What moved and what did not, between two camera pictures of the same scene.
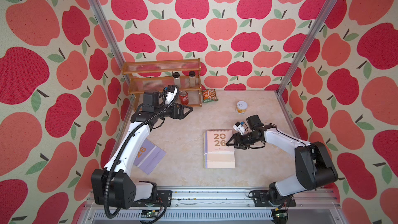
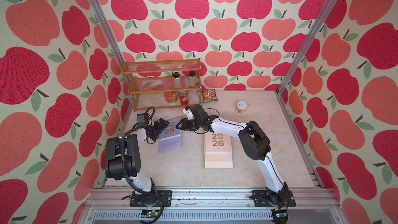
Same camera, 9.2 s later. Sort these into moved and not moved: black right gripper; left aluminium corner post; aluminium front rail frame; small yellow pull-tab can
Moved: black right gripper
Not moved: small yellow pull-tab can; left aluminium corner post; aluminium front rail frame
